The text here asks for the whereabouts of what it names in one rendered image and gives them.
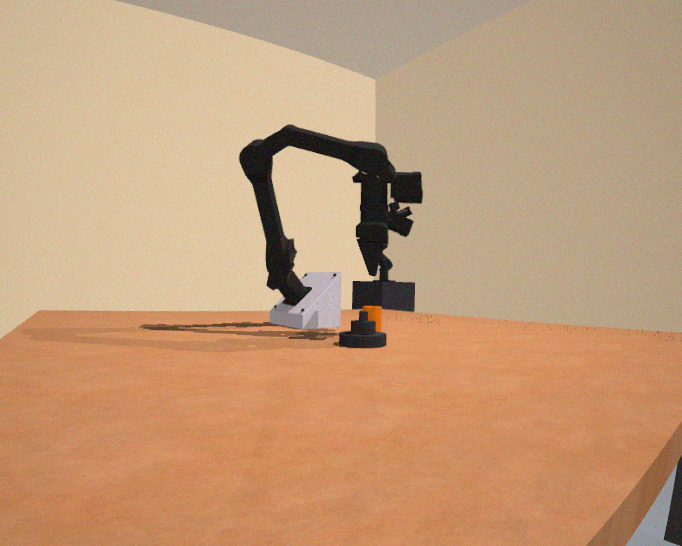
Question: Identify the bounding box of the orange knob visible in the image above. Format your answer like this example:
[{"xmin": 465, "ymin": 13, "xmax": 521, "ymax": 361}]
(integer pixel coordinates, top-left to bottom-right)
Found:
[{"xmin": 363, "ymin": 306, "xmax": 382, "ymax": 332}]

